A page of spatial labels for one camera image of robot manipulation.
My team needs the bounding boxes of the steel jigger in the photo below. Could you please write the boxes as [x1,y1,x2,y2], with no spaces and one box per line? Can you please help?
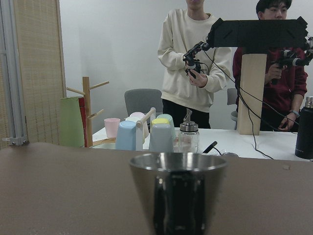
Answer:
[129,153,227,235]

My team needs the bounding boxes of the yellow cup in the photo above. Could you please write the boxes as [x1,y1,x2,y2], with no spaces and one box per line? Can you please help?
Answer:
[151,117,169,125]

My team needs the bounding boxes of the green cup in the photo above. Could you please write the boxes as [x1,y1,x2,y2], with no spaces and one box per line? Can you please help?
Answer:
[157,114,176,140]

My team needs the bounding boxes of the white cup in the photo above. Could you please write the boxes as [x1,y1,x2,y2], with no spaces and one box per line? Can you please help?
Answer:
[125,117,140,123]

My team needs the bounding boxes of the grey office chair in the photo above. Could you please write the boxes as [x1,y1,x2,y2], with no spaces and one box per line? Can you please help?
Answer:
[124,89,163,116]

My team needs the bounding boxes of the grey cup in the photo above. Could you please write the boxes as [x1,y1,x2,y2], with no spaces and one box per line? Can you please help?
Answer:
[149,123,174,152]

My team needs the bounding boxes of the light blue cup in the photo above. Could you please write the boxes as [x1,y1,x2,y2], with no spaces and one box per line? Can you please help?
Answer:
[115,120,136,150]

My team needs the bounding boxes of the glass dispenser jar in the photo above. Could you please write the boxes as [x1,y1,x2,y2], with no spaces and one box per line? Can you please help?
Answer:
[179,108,200,153]

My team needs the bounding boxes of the pink cup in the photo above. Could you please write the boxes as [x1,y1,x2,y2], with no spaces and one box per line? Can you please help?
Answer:
[104,117,120,138]

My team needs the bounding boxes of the person in cream sweater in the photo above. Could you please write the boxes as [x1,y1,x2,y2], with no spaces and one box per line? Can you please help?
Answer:
[157,0,232,129]

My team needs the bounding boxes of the wooden cup tree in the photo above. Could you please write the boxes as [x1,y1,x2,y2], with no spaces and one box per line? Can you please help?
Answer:
[66,76,110,147]

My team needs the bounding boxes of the black teleoperation rig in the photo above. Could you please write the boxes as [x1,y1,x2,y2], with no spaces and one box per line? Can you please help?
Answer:
[183,17,313,77]

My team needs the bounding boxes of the person in red sweater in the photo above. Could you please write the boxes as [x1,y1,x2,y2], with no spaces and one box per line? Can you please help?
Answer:
[232,0,308,132]

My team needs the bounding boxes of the woven folding screen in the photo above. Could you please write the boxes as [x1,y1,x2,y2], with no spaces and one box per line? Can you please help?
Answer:
[0,0,66,148]

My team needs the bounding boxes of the black water bottle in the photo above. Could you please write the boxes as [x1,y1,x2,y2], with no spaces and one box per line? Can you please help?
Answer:
[295,96,313,161]

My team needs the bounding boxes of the wooden rig post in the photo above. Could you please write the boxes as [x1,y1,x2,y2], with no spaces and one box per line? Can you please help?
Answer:
[237,54,267,135]

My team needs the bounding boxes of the aluminium frame post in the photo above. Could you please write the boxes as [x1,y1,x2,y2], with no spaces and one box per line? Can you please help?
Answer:
[0,0,28,146]

